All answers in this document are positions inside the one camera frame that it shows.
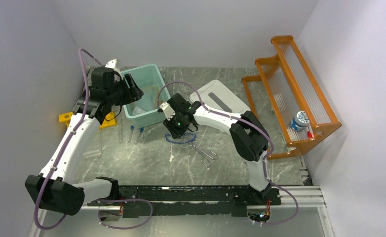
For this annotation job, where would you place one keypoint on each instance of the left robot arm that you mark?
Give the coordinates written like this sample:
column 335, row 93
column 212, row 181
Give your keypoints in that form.
column 54, row 188

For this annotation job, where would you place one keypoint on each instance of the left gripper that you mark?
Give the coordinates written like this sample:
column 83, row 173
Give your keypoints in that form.
column 133, row 94

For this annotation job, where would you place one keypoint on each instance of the orange wooden rack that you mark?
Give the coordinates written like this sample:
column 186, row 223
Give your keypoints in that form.
column 292, row 87

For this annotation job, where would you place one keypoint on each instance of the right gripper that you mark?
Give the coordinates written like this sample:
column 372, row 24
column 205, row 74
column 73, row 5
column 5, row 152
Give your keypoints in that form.
column 175, row 132

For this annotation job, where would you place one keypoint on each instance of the yellow test tube rack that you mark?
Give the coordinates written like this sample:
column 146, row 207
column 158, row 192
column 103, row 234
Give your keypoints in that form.
column 109, row 121

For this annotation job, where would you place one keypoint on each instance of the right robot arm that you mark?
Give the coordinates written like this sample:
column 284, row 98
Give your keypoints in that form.
column 249, row 137

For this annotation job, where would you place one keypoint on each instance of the amber rubber tube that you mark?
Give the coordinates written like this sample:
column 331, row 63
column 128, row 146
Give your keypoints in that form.
column 150, row 93

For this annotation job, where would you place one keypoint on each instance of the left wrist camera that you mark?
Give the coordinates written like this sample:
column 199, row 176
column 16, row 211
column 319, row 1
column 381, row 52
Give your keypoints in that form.
column 112, row 64

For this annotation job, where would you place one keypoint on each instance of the small white plastic bag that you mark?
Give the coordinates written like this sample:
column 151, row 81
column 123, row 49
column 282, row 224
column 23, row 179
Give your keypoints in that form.
column 137, row 111

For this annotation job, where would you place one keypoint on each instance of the blue safety goggles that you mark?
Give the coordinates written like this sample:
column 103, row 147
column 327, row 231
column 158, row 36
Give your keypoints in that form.
column 185, row 139

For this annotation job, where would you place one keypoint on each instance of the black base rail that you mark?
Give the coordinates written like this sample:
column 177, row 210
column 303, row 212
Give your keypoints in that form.
column 235, row 200

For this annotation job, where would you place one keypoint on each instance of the white blue bottle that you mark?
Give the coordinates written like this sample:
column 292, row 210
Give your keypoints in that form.
column 300, row 121

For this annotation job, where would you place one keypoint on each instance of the teal plastic bin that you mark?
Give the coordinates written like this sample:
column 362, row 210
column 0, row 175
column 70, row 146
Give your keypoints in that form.
column 144, row 76

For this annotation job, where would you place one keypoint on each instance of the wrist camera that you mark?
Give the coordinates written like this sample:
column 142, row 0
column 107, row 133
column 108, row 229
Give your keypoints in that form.
column 167, row 110
column 112, row 64

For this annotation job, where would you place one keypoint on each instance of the blue capped test tube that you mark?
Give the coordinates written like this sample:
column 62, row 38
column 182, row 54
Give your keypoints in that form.
column 138, row 137
column 130, row 136

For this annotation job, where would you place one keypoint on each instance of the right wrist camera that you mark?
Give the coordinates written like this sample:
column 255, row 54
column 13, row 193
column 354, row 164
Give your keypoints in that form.
column 167, row 110

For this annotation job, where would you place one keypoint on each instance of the white bin lid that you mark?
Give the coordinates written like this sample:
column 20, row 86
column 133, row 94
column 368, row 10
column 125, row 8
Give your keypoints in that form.
column 217, row 96

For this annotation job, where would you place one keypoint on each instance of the metal scissors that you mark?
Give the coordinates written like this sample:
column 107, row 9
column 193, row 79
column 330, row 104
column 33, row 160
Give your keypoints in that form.
column 207, row 157

